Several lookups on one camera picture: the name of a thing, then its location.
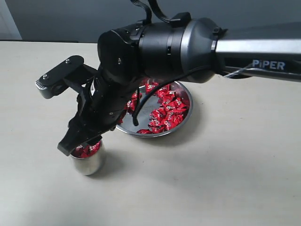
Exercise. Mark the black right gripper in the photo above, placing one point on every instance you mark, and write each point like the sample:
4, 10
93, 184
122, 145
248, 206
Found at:
101, 113

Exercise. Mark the red candy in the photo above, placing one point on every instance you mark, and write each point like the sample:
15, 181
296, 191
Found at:
85, 151
163, 91
133, 102
158, 114
177, 105
172, 120
150, 85

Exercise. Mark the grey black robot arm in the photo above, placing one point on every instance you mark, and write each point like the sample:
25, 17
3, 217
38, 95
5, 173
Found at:
193, 52

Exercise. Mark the stainless steel cup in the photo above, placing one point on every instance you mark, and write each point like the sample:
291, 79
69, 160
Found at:
89, 166

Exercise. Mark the round stainless steel plate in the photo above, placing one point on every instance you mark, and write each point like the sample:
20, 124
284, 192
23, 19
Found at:
147, 127

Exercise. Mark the red wrapped candy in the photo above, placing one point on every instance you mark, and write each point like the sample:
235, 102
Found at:
158, 114
172, 120
163, 91
133, 102
177, 105
150, 85

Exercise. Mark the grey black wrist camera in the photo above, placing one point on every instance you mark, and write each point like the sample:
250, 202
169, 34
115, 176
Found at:
70, 73

